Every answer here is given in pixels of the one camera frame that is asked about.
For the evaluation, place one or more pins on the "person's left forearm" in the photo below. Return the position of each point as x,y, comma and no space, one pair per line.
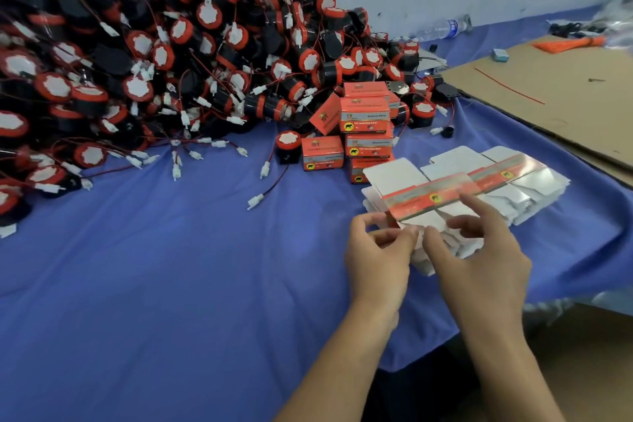
341,377

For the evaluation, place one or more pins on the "person's left hand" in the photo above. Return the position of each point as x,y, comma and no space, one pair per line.
376,268

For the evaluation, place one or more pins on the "blue cloth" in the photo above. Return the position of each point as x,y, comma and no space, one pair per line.
148,298

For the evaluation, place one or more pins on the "clear plastic bottle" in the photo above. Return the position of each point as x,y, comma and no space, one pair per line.
440,29

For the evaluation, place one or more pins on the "stack of paper boxes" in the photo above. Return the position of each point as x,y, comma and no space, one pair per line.
534,189

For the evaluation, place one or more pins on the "single red black buzzer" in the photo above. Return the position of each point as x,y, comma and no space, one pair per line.
288,143

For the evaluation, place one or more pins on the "brown cardboard sheet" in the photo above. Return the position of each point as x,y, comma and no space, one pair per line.
564,95
613,169

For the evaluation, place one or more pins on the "clear plastic bag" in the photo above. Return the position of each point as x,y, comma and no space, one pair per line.
621,16

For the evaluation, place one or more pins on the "small orange object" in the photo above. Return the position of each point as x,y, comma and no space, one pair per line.
569,43

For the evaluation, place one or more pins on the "pile of black red buzzers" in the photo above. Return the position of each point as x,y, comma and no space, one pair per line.
148,51

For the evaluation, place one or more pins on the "person's right hand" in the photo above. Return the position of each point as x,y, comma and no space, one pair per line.
485,278

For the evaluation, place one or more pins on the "small light blue object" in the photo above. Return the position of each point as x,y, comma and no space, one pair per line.
500,55

